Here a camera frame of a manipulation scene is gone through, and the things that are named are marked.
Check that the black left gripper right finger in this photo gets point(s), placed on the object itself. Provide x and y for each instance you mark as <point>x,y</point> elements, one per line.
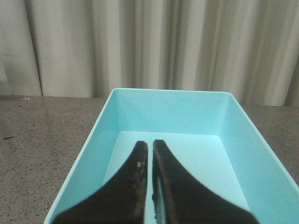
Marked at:
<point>179,198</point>

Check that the light blue plastic box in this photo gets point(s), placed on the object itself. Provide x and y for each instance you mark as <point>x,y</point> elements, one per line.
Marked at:
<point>207,131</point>

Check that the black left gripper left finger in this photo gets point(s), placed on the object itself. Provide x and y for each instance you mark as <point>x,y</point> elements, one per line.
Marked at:
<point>121,200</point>

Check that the grey pleated curtain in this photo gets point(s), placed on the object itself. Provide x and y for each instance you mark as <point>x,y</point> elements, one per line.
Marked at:
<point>86,48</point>

